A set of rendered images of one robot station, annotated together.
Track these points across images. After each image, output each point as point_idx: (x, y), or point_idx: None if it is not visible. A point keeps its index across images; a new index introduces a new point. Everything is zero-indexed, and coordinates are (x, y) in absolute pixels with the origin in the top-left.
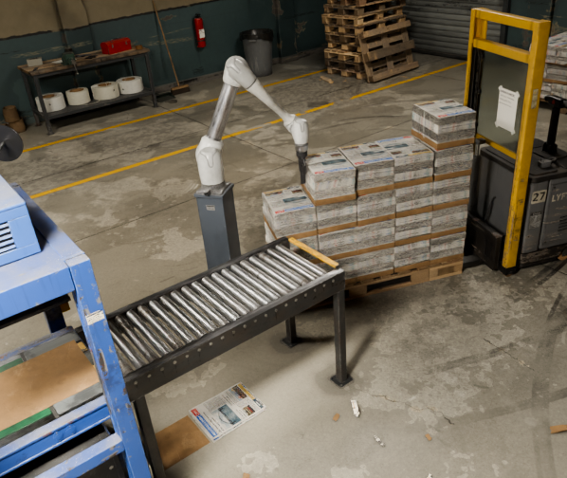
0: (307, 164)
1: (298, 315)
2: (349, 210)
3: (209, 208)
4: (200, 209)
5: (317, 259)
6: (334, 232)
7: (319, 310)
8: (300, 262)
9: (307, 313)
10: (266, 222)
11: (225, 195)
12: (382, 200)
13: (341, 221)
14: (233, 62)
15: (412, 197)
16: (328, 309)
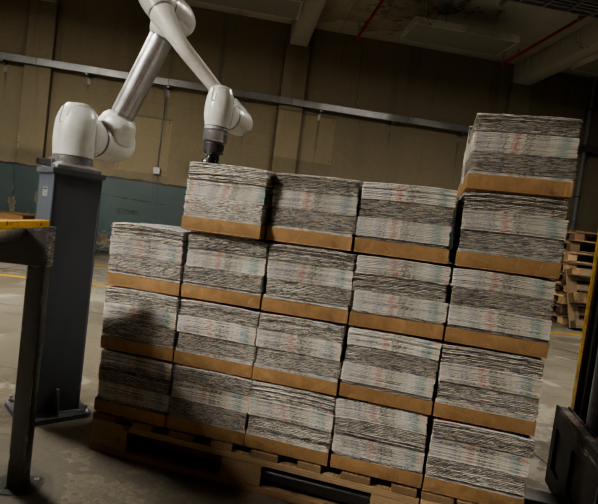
0: None
1: (105, 459)
2: (250, 266)
3: (43, 192)
4: (39, 194)
5: (169, 350)
6: (211, 304)
7: (145, 470)
8: None
9: (122, 464)
10: None
11: (63, 172)
12: (323, 269)
13: (230, 284)
14: None
15: (395, 288)
16: (160, 477)
